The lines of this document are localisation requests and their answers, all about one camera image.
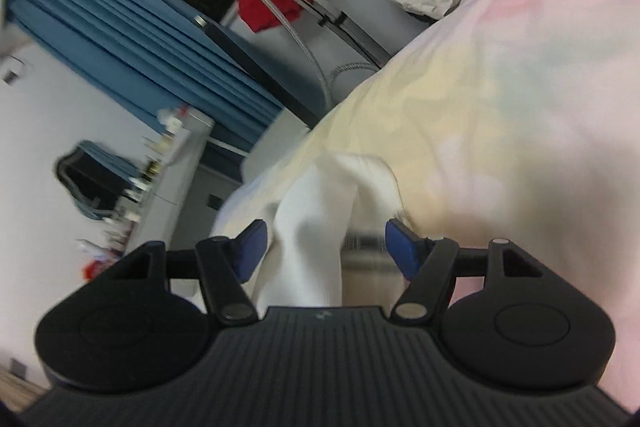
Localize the white knit trousers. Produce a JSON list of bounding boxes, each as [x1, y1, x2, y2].
[[212, 154, 407, 314]]

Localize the white desk with items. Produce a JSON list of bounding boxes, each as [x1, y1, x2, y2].
[[77, 107, 214, 262]]

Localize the black chair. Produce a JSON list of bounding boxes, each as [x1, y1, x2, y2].
[[53, 140, 140, 221]]

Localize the pastel patchwork bed cover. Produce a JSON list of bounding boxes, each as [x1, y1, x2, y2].
[[209, 0, 640, 413]]

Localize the blue curtain left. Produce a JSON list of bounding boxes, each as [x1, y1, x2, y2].
[[6, 0, 282, 146]]

